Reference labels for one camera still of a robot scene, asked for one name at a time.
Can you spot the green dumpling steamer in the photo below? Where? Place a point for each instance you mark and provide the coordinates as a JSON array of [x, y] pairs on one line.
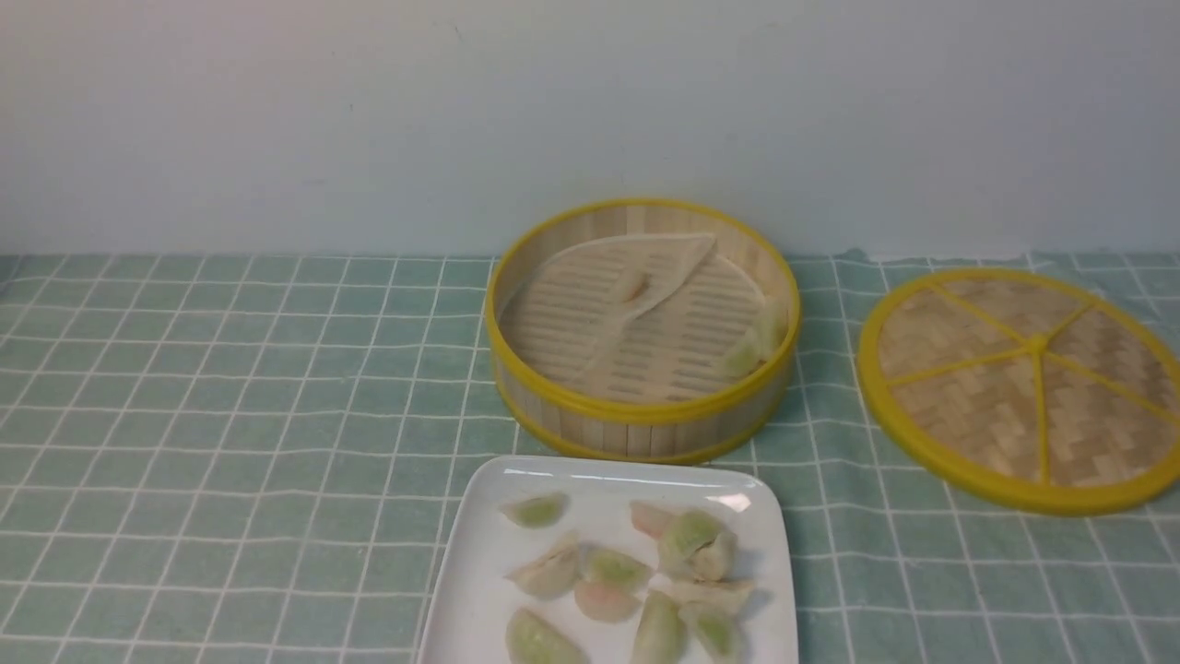
[[715, 630]]

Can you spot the pink dumpling plate top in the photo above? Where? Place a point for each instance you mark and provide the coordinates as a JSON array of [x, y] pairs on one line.
[[649, 519]]

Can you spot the white rectangular plate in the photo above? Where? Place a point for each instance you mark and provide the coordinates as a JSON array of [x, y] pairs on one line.
[[473, 601]]

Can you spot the green round dumpling plate top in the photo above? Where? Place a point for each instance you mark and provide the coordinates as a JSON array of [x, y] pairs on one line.
[[698, 546]]

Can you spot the green dumpling on plate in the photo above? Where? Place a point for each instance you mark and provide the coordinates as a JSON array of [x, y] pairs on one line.
[[607, 565]]

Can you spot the pale dumpling on plate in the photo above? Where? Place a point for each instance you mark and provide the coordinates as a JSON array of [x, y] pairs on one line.
[[553, 573]]

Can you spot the pink dumpling on plate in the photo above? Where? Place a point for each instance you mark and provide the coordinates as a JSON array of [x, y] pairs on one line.
[[603, 602]]

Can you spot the pale flat dumpling plate right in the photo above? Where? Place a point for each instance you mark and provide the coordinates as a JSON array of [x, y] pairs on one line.
[[730, 597]]

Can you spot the bamboo steamer basket yellow rim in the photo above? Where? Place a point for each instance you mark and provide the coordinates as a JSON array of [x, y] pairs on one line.
[[674, 433]]

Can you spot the white steamer liner cloth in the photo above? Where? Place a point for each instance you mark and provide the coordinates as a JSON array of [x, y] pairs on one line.
[[639, 319]]

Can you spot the green dumpling in steamer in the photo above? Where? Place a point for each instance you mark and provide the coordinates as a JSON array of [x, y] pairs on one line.
[[742, 359]]

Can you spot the pale green dumpling steamer edge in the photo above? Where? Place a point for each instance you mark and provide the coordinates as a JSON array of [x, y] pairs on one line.
[[769, 328]]

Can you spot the green checkered tablecloth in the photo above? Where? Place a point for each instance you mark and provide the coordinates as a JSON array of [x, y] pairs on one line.
[[251, 458]]

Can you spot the bamboo steamer lid yellow rim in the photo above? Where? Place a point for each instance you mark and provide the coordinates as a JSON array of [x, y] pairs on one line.
[[1023, 390]]

